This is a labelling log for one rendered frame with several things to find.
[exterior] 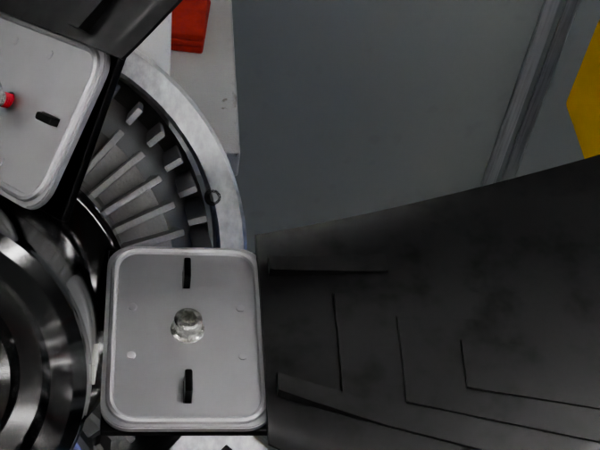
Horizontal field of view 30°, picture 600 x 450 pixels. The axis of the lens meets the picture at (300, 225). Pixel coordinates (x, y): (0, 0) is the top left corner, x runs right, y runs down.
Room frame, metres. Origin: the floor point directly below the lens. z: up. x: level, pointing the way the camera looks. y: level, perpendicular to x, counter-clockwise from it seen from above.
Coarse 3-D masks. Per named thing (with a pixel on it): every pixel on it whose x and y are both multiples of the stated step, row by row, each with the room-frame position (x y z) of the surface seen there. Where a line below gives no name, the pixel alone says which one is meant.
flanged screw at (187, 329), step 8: (176, 312) 0.27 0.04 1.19; (184, 312) 0.27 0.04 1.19; (192, 312) 0.27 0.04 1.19; (176, 320) 0.27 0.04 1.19; (184, 320) 0.27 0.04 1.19; (192, 320) 0.27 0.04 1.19; (200, 320) 0.27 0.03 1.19; (176, 328) 0.26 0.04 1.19; (184, 328) 0.26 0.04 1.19; (192, 328) 0.26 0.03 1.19; (200, 328) 0.27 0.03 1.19; (176, 336) 0.26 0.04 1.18; (184, 336) 0.26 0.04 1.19; (192, 336) 0.26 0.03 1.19; (200, 336) 0.27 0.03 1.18
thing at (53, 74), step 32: (0, 32) 0.34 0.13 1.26; (32, 32) 0.33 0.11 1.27; (0, 64) 0.32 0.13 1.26; (32, 64) 0.32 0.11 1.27; (64, 64) 0.31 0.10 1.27; (96, 64) 0.30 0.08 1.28; (32, 96) 0.30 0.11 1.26; (64, 96) 0.30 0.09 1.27; (96, 96) 0.29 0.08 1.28; (0, 128) 0.30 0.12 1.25; (32, 128) 0.29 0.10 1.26; (64, 128) 0.29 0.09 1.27; (0, 160) 0.29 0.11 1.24; (32, 160) 0.28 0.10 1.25; (64, 160) 0.28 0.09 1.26; (0, 192) 0.27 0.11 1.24; (32, 192) 0.27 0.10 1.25
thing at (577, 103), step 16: (592, 48) 0.69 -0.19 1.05; (592, 64) 0.68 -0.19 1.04; (576, 80) 0.69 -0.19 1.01; (592, 80) 0.67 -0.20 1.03; (576, 96) 0.68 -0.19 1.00; (592, 96) 0.66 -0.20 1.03; (576, 112) 0.67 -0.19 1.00; (592, 112) 0.65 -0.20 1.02; (576, 128) 0.66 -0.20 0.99; (592, 128) 0.64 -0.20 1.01; (592, 144) 0.63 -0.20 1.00
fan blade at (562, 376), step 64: (512, 192) 0.36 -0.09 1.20; (576, 192) 0.37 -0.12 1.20; (256, 256) 0.31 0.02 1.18; (320, 256) 0.31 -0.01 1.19; (384, 256) 0.32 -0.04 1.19; (448, 256) 0.32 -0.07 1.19; (512, 256) 0.33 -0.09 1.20; (576, 256) 0.33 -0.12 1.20; (320, 320) 0.28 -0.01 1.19; (384, 320) 0.28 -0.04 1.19; (448, 320) 0.29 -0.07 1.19; (512, 320) 0.30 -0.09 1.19; (576, 320) 0.30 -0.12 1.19; (320, 384) 0.25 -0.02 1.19; (384, 384) 0.26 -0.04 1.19; (448, 384) 0.26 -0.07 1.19; (512, 384) 0.27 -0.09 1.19; (576, 384) 0.27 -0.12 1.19; (320, 448) 0.22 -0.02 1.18; (384, 448) 0.23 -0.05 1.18; (448, 448) 0.24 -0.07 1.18; (512, 448) 0.24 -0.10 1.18; (576, 448) 0.25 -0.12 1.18
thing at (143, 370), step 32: (128, 256) 0.30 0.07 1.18; (160, 256) 0.30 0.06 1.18; (192, 256) 0.31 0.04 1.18; (224, 256) 0.31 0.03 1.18; (128, 288) 0.28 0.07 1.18; (160, 288) 0.29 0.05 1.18; (192, 288) 0.29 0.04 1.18; (224, 288) 0.29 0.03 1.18; (256, 288) 0.29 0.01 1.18; (128, 320) 0.27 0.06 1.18; (160, 320) 0.27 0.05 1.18; (224, 320) 0.28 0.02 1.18; (256, 320) 0.28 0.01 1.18; (128, 352) 0.25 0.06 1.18; (160, 352) 0.26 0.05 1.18; (192, 352) 0.26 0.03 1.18; (224, 352) 0.26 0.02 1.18; (256, 352) 0.26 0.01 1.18; (128, 384) 0.24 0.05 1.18; (160, 384) 0.24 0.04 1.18; (224, 384) 0.25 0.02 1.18; (256, 384) 0.25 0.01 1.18; (128, 416) 0.22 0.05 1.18; (160, 416) 0.23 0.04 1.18; (192, 416) 0.23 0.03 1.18; (224, 416) 0.23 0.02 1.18; (256, 416) 0.23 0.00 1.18
